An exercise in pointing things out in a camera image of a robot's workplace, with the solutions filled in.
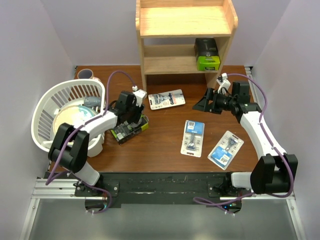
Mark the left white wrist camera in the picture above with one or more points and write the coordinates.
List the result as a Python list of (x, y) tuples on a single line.
[(140, 95)]

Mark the cream and teal plate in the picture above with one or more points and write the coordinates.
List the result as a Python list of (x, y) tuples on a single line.
[(73, 115)]

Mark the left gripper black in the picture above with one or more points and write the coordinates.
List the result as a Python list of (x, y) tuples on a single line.
[(139, 110)]

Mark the white plastic slatted basket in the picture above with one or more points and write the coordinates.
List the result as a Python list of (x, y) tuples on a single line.
[(65, 94)]

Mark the wooden two-tier shelf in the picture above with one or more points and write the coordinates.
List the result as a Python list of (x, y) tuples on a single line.
[(165, 19)]

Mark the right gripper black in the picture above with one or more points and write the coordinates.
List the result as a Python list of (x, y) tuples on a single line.
[(203, 105)]

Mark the grey cup in basket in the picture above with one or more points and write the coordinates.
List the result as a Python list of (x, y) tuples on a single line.
[(92, 101)]

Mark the white bowl under basket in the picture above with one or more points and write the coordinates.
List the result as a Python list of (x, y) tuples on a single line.
[(95, 146)]

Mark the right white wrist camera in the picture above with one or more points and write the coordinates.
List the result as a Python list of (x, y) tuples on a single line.
[(224, 83)]

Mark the black green razor box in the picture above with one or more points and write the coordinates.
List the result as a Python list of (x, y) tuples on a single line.
[(206, 54), (123, 132)]

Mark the blue razor blister pack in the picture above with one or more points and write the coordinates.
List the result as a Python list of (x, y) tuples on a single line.
[(193, 137), (225, 150)]

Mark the purple and pink mug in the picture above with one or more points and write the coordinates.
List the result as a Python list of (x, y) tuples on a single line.
[(85, 74)]

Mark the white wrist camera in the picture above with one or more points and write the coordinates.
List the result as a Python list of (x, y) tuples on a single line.
[(140, 95), (224, 83)]

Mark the white Gillette razor blister pack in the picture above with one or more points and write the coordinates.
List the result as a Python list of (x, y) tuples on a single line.
[(166, 99)]

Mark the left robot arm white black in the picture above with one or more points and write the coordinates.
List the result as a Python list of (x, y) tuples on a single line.
[(70, 145)]

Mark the aluminium frame rail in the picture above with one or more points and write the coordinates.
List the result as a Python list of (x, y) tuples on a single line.
[(210, 169)]

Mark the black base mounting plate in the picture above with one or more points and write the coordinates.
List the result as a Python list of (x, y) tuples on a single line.
[(168, 188)]

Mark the blue razor blister pack centre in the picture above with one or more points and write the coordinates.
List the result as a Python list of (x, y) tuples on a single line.
[(193, 137)]

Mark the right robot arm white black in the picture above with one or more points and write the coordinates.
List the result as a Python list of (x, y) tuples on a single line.
[(274, 174)]

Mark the blue razor blister pack right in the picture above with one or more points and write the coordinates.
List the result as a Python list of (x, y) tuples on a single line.
[(225, 150)]

